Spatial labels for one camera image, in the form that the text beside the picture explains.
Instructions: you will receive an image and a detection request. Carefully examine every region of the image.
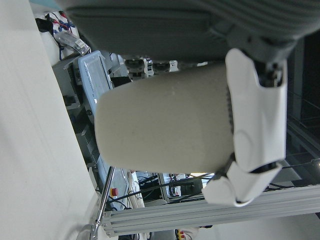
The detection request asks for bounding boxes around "beige cup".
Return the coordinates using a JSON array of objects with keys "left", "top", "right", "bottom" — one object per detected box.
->
[{"left": 94, "top": 62, "right": 237, "bottom": 174}]

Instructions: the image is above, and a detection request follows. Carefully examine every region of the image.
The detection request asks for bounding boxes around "clear bag of cables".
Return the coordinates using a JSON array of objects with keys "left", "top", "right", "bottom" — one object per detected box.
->
[{"left": 53, "top": 32, "right": 91, "bottom": 56}]

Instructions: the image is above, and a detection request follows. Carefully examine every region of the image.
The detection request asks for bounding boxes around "grey-blue teach pendant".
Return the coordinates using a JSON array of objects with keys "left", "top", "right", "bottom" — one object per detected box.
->
[{"left": 77, "top": 49, "right": 135, "bottom": 213}]

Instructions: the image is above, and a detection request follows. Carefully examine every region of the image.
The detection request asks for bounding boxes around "aluminium profile post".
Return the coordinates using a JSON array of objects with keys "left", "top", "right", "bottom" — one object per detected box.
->
[{"left": 102, "top": 183, "right": 320, "bottom": 237}]

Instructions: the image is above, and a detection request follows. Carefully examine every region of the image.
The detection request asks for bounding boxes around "light blue plastic bin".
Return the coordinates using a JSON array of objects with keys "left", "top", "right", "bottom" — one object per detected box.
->
[{"left": 32, "top": 0, "right": 62, "bottom": 11}]

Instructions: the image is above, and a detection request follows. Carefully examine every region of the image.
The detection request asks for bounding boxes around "dark control box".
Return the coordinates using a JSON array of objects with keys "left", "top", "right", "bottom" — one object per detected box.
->
[{"left": 74, "top": 122, "right": 101, "bottom": 167}]

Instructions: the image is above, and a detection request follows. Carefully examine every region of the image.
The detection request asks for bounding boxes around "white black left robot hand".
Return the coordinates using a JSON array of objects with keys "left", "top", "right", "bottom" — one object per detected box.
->
[{"left": 55, "top": 0, "right": 320, "bottom": 208}]

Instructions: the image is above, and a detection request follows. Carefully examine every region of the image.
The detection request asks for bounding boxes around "grey control box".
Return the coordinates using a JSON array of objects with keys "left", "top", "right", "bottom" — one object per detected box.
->
[{"left": 52, "top": 58, "right": 85, "bottom": 109}]

